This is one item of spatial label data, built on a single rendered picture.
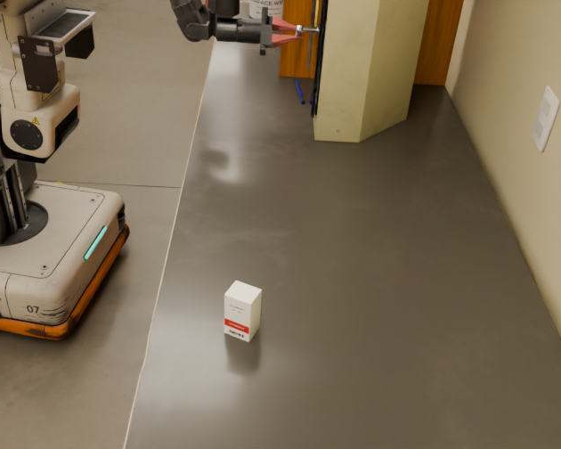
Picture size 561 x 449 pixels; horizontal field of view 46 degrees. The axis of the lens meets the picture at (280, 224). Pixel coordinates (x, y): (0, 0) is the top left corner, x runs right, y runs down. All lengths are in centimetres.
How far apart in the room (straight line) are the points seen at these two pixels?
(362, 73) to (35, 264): 130
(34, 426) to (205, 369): 124
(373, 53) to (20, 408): 152
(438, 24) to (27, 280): 149
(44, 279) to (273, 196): 106
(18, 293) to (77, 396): 38
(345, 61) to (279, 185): 33
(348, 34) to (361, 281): 59
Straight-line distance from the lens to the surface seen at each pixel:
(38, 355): 243
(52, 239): 244
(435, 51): 199
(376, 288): 122
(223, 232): 132
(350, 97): 160
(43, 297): 226
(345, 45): 155
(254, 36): 161
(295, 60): 196
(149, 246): 280
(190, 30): 163
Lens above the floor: 174
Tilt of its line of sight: 37 degrees down
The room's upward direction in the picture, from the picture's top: 4 degrees clockwise
